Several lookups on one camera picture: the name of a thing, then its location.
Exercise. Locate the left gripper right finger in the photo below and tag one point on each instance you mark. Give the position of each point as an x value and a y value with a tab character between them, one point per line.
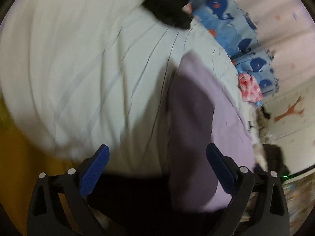
270	214

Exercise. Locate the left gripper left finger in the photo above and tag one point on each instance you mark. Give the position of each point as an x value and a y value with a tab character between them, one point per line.
46	216

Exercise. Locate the purple two-tone jacket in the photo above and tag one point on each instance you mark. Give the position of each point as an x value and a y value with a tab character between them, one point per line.
201	112

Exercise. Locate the cream padded coat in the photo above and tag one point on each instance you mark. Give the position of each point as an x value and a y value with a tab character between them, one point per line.
260	137

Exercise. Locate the pink checkered cloth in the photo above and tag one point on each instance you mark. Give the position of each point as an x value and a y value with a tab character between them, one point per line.
249	88

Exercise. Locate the white striped duvet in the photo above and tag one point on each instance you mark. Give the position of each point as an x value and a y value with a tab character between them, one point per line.
76	74

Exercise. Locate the whale print curtain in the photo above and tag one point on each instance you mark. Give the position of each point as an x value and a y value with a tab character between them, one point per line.
271	39

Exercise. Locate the pink pillow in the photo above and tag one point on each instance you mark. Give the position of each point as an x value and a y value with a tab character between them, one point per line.
187	8

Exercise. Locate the black garment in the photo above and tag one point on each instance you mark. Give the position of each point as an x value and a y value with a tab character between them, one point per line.
170	12

